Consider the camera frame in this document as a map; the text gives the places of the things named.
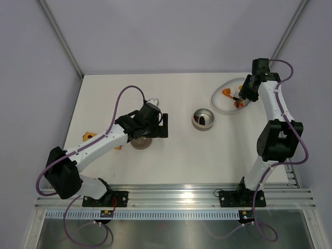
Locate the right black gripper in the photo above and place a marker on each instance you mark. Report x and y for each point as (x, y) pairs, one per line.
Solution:
(244, 92)

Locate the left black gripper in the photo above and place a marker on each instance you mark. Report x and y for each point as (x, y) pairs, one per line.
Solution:
(160, 131)

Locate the metal tongs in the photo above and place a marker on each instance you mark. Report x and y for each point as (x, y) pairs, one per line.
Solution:
(236, 97)

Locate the beige round lid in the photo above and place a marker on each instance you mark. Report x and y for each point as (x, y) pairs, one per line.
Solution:
(141, 143)

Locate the dark food piece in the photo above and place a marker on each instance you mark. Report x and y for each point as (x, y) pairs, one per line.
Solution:
(201, 121)

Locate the steel round lunch container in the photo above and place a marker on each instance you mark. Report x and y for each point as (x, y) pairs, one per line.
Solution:
(209, 119)

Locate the red orange food toy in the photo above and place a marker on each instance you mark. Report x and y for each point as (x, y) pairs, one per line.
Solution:
(238, 104)

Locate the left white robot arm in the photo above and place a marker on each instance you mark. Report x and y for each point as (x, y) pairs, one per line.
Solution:
(64, 167)

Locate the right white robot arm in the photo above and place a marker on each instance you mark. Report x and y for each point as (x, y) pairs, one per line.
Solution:
(277, 142)

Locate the orange food piece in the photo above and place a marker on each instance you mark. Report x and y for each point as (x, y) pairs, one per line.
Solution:
(227, 92)

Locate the white oval plate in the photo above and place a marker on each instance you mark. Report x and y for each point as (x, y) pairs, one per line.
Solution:
(222, 103)

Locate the yellow wooden block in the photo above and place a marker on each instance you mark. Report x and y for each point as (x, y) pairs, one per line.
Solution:
(89, 135)

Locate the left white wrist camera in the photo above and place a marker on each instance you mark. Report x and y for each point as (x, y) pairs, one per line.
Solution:
(153, 102)

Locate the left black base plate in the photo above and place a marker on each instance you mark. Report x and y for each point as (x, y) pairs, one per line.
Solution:
(119, 199)

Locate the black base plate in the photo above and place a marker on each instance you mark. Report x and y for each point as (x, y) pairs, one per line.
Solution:
(119, 199)
(229, 199)

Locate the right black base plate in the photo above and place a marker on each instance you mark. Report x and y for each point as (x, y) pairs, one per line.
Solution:
(229, 199)

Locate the aluminium mounting rail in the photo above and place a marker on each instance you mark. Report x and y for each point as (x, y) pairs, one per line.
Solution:
(165, 202)

